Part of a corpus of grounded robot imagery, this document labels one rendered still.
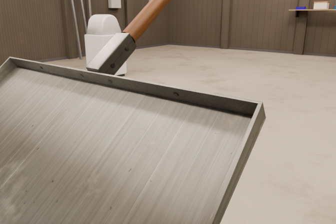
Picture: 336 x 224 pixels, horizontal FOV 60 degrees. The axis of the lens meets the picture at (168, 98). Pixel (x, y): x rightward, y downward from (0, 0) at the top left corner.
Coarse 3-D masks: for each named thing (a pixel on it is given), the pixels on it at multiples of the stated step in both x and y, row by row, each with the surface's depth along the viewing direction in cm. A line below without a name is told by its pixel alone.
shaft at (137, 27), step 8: (152, 0) 54; (160, 0) 55; (168, 0) 56; (144, 8) 53; (152, 8) 53; (160, 8) 55; (136, 16) 52; (144, 16) 52; (152, 16) 53; (128, 24) 52; (136, 24) 51; (144, 24) 52; (128, 32) 50; (136, 32) 51; (136, 40) 51
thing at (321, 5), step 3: (315, 3) 924; (318, 3) 919; (321, 3) 914; (324, 3) 909; (327, 3) 909; (315, 6) 926; (318, 6) 921; (321, 6) 916; (324, 6) 911; (327, 6) 916
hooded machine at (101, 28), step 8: (96, 16) 619; (104, 16) 604; (112, 16) 616; (88, 24) 628; (96, 24) 611; (104, 24) 604; (112, 24) 620; (88, 32) 629; (96, 32) 612; (104, 32) 607; (112, 32) 623; (88, 40) 628; (96, 40) 611; (104, 40) 606; (88, 48) 634; (96, 48) 616; (88, 56) 640; (120, 72) 656
